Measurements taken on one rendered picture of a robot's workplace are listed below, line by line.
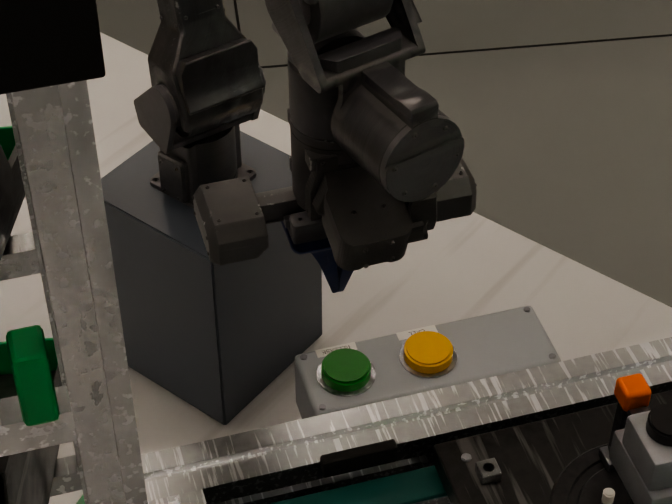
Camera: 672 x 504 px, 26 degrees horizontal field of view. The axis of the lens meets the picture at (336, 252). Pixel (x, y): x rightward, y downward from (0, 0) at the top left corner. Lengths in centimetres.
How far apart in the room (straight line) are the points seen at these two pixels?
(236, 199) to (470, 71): 219
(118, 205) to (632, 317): 50
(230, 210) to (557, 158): 200
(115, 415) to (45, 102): 13
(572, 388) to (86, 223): 80
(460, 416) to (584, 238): 162
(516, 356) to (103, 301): 78
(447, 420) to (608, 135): 189
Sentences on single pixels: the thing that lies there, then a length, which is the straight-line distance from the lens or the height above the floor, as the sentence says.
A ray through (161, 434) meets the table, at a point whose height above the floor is 86.
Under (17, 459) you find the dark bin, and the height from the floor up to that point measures 135.
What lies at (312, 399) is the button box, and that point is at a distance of 117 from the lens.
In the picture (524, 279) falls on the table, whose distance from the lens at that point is 142.
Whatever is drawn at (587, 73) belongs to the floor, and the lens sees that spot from 316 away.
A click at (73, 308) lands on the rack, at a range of 45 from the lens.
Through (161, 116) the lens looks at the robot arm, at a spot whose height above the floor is 116.
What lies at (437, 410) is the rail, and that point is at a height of 96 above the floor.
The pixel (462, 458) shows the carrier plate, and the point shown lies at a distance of 112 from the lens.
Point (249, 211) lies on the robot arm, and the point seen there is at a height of 120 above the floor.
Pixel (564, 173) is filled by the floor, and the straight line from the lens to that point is 289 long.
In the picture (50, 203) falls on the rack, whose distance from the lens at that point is 42.
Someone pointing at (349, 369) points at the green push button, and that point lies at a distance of 117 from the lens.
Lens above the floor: 184
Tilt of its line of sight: 43 degrees down
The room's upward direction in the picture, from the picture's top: straight up
